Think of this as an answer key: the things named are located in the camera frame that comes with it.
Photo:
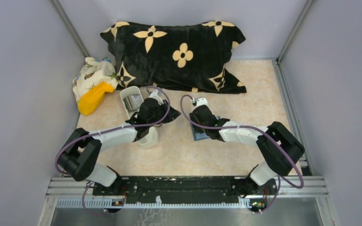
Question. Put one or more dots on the white oblong plastic tray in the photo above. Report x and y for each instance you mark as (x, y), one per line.
(151, 139)

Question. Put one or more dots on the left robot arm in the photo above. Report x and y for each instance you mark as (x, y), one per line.
(78, 157)

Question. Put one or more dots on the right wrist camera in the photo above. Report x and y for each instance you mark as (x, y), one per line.
(200, 102)

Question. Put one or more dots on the black cards in tray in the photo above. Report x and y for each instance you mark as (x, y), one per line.
(133, 102)

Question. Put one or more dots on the yellow plastic object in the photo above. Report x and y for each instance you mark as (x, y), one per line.
(91, 100)

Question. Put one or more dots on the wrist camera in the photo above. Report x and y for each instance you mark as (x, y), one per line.
(155, 94)
(200, 102)

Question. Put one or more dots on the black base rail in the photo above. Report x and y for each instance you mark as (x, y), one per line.
(186, 190)

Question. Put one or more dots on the blue leather card holder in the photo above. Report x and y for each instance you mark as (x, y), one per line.
(199, 135)

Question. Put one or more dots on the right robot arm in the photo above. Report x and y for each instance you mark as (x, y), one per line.
(280, 149)

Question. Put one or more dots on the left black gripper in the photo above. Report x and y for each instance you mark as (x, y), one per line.
(142, 117)

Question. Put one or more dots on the black pillow with cream flowers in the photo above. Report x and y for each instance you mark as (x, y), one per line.
(188, 58)

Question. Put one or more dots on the floral patterned cloth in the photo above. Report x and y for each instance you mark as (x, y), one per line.
(92, 74)

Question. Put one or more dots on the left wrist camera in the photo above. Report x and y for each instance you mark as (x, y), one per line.
(155, 94)

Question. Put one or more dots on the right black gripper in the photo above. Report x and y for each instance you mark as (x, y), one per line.
(207, 125)

